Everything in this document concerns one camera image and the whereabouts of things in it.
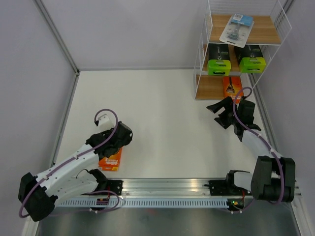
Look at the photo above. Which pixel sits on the aluminium corner post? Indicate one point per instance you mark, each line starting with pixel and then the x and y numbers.
pixel 56 34

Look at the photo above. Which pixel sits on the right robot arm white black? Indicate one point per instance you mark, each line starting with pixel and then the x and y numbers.
pixel 273 178

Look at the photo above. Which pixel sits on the white wire wooden shelf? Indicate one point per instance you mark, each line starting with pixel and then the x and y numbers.
pixel 270 30

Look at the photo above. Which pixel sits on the green black razor box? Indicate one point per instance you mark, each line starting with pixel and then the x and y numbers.
pixel 218 60
pixel 250 59

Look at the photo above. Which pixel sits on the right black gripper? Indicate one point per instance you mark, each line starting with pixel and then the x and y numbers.
pixel 221 120

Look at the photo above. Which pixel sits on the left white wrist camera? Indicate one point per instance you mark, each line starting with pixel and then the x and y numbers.
pixel 103 120

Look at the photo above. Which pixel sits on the aluminium rail frame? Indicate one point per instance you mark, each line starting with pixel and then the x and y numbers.
pixel 165 186

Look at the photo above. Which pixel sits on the white slotted cable duct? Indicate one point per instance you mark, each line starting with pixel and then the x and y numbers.
pixel 147 203

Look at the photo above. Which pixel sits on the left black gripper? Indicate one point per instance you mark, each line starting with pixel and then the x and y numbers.
pixel 127 140

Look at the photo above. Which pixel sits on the orange razor box front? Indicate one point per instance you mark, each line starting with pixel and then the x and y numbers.
pixel 111 163

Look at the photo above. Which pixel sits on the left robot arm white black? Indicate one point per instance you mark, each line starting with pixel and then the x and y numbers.
pixel 88 154

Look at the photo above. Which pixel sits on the orange razor box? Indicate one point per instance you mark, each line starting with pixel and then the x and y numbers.
pixel 231 86
pixel 111 163

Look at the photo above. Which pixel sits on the blue clear razor blister pack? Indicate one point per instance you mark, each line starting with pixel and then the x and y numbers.
pixel 237 30

